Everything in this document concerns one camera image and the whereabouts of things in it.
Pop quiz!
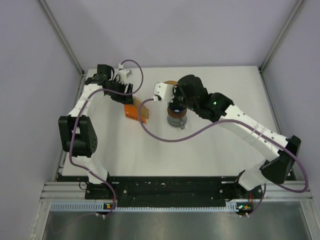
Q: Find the orange coffee filter box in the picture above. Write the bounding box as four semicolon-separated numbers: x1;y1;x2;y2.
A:
124;104;148;124

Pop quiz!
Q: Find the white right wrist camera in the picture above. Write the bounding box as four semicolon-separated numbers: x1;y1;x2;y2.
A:
153;82;174;103

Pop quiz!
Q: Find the aluminium frame post left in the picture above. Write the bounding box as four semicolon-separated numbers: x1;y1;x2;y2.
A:
37;0;85;76

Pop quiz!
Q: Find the blue plastic coffee dripper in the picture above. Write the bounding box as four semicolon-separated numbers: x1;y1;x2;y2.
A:
168;106;187;115

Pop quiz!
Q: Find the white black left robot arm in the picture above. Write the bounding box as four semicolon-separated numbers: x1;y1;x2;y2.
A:
58;62;136;199

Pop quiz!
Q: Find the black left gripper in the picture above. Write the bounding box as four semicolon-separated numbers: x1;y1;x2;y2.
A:
106;78;134;105

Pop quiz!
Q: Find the aluminium frame post right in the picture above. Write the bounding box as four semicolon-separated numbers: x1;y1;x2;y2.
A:
258;0;307;74

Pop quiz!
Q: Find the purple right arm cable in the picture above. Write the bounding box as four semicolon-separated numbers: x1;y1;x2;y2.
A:
137;96;310;218

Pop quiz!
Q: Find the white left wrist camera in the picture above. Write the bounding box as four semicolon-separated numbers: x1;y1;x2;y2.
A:
117;63;132;83

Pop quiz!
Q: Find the brown wooden dripper ring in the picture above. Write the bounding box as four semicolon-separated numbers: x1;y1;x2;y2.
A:
166;107;188;121

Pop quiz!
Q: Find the single brown paper filter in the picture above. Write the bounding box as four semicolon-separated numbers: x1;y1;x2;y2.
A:
163;80;178;87

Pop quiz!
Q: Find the aluminium front rail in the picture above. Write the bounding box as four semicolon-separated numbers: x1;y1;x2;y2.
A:
40;181;313;202

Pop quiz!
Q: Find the grey glass coffee server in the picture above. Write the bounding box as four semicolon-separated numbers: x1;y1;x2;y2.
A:
167;115;188;130

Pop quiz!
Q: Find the grey slotted cable duct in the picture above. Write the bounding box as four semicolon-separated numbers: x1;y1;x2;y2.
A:
50;201;252;213

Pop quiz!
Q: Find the aluminium frame post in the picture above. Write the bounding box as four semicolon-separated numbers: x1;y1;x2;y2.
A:
37;0;85;76
258;0;307;74

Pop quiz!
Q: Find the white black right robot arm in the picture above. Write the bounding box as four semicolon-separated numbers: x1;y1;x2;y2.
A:
172;74;302;198

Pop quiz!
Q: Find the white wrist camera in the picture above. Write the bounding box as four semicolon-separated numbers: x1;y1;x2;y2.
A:
153;82;174;103
117;63;132;83

